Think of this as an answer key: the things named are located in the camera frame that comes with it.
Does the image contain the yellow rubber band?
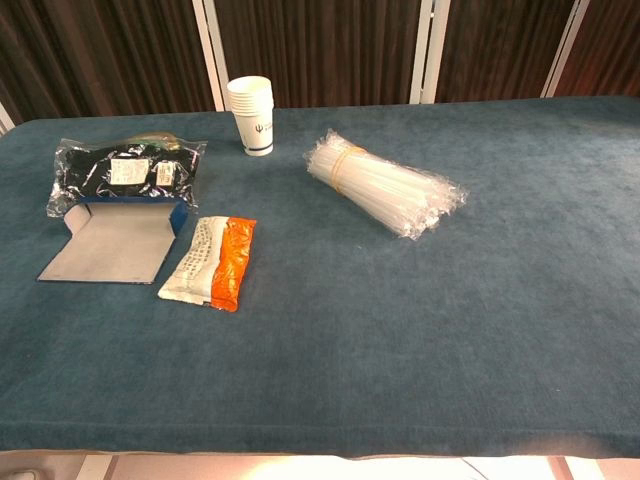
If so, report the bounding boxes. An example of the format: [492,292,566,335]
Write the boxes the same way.
[327,145,369,194]

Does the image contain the bundle of clear wrapped straws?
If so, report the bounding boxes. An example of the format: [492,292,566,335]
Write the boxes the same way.
[302,128,471,242]

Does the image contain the blue table cloth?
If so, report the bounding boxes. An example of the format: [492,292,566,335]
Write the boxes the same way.
[0,95,640,460]

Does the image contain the orange and white sachet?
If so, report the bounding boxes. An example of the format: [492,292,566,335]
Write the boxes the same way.
[157,215,258,313]

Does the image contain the stack of white paper cups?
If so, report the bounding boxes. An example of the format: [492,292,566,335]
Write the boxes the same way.
[226,75,277,158]

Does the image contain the clear bag with black contents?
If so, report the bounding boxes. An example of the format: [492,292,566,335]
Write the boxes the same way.
[46,137,208,218]

